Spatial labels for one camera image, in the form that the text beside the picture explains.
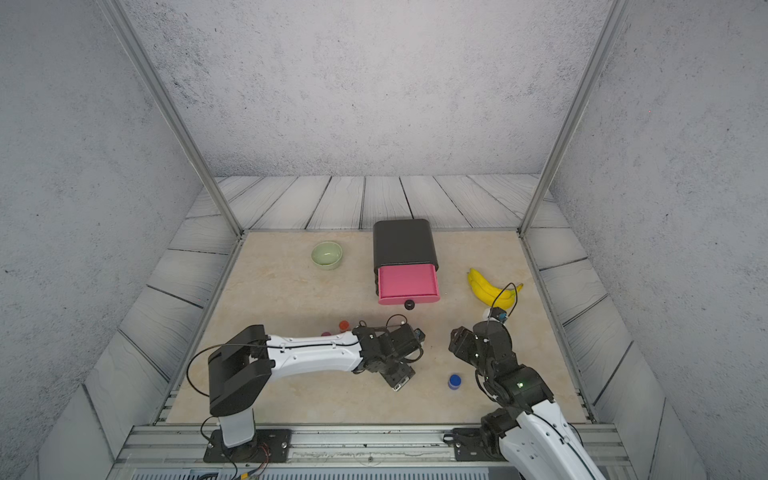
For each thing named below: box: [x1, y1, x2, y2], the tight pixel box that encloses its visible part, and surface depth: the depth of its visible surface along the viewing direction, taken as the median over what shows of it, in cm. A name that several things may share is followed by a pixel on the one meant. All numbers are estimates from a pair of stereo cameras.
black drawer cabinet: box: [373, 219, 439, 278], surface depth 97 cm
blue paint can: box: [448, 374, 462, 390], surface depth 82 cm
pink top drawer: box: [378, 265, 440, 305], surface depth 90 cm
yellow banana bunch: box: [468, 268, 524, 310], surface depth 98 cm
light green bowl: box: [311, 240, 343, 270], surface depth 112 cm
